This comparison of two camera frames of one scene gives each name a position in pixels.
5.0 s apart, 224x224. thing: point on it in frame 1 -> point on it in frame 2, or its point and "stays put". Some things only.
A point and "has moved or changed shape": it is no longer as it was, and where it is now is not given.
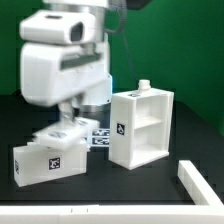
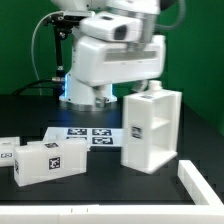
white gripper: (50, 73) -> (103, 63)
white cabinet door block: (35, 165) stays put
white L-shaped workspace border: (210, 213) stays put
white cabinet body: (140, 125) has moved or changed shape
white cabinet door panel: (71, 134) -> (7, 146)
